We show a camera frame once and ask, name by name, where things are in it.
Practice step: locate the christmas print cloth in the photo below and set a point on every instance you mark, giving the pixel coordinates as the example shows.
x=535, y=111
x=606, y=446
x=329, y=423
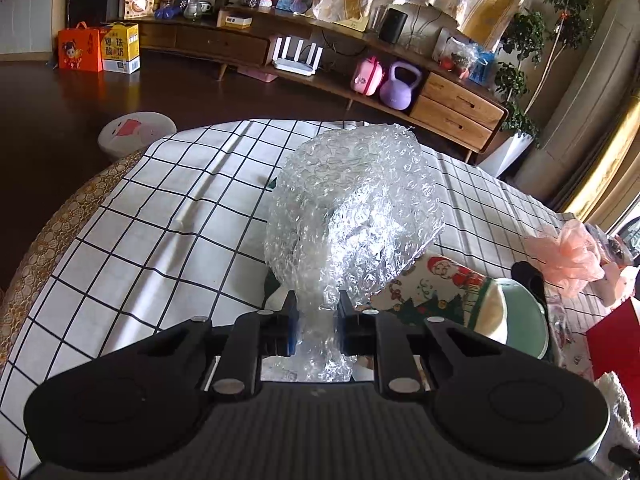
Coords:
x=440, y=290

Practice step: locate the black speaker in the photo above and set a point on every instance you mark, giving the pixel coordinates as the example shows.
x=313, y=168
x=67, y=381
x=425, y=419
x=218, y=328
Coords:
x=392, y=25

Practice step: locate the standing air conditioner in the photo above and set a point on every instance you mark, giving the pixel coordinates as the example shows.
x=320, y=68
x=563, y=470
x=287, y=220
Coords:
x=575, y=110

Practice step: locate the white fluffy towel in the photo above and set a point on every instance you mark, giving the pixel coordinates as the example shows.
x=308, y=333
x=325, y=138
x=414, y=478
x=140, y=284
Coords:
x=620, y=410

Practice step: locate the small white box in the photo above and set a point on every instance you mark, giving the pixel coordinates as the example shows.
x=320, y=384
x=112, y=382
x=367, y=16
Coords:
x=237, y=21

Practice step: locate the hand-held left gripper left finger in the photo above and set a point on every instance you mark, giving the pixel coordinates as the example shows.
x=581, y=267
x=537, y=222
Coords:
x=292, y=327

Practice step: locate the white planter pot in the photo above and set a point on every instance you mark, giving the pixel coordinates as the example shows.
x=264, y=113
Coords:
x=507, y=155

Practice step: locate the black cloth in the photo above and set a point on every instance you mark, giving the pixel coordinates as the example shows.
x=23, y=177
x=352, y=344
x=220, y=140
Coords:
x=531, y=276

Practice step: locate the clear bubble wrap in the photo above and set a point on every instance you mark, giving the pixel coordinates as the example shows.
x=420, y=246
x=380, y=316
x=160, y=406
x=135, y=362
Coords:
x=350, y=220

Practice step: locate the orange gift bag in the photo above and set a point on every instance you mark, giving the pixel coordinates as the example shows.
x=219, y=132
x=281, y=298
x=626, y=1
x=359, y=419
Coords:
x=80, y=50

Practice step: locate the blue plastic bag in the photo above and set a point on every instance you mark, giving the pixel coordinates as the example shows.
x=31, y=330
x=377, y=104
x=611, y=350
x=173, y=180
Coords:
x=481, y=66

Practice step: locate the yellow curtain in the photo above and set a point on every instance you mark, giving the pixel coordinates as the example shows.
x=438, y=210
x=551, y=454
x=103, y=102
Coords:
x=607, y=160

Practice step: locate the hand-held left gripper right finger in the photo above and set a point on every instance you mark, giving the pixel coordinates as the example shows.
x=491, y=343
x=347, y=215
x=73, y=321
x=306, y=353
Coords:
x=343, y=327

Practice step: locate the golden lace table cover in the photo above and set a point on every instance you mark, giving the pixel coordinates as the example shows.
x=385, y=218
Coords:
x=50, y=240

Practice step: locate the white router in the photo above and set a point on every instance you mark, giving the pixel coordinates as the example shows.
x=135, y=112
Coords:
x=295, y=56

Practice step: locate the wooden tv cabinet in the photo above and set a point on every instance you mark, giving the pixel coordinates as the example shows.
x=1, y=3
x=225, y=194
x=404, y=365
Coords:
x=320, y=55

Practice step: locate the white round stool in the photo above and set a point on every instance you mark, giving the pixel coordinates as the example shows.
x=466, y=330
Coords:
x=134, y=134

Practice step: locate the yellow milk carton box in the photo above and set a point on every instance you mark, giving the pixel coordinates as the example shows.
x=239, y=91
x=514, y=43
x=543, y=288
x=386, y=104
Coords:
x=121, y=47

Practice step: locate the white black checkered tablecloth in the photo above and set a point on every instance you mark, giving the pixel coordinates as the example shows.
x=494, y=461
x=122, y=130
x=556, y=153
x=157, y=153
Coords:
x=165, y=240

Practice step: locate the clear plastic bag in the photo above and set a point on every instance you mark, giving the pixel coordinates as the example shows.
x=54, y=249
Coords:
x=457, y=55

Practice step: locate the purple kettlebell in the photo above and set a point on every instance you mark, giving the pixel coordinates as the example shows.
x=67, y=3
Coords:
x=400, y=86

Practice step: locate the red cardboard box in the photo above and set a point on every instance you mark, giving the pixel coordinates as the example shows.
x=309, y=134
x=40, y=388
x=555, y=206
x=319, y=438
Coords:
x=617, y=340

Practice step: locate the pink mesh bath pouf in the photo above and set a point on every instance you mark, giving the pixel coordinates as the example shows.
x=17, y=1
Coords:
x=565, y=255

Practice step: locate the glass teapot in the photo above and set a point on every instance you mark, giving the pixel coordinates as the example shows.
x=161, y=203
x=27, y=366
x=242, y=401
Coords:
x=192, y=9

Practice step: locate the green potted tree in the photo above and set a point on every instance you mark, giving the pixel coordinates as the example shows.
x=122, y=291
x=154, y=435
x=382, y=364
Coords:
x=535, y=45

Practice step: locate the pink toy case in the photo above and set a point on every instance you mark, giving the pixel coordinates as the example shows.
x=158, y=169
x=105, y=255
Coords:
x=367, y=76

